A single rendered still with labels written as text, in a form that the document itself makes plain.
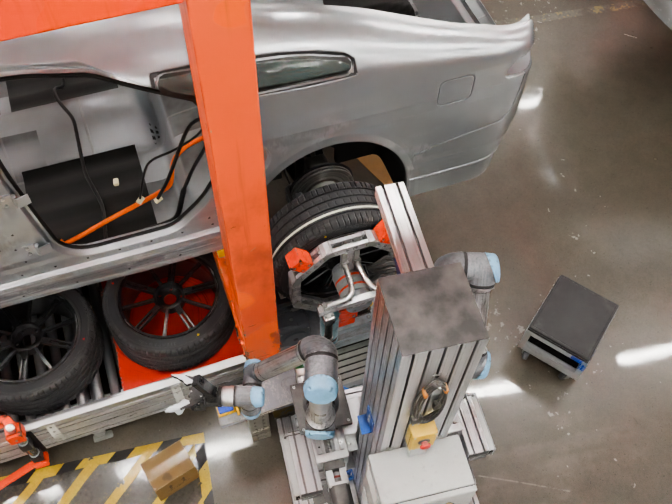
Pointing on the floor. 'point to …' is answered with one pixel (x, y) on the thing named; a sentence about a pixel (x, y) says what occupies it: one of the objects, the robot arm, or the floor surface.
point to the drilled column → (260, 428)
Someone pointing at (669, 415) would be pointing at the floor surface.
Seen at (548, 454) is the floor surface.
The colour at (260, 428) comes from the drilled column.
